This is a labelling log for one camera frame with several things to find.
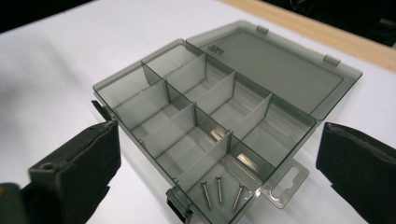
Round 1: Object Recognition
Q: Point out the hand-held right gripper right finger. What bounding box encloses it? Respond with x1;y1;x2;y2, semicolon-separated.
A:
315;121;396;224

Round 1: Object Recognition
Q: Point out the silver screw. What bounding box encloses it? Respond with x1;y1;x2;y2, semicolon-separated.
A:
232;183;246;213
215;175;225;205
200;181;214;210

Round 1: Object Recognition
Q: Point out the clear grey compartment box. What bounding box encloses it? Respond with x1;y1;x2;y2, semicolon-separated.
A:
92;20;364;224

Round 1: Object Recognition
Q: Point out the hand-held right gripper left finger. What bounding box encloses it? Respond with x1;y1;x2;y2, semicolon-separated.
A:
21;120;122;224

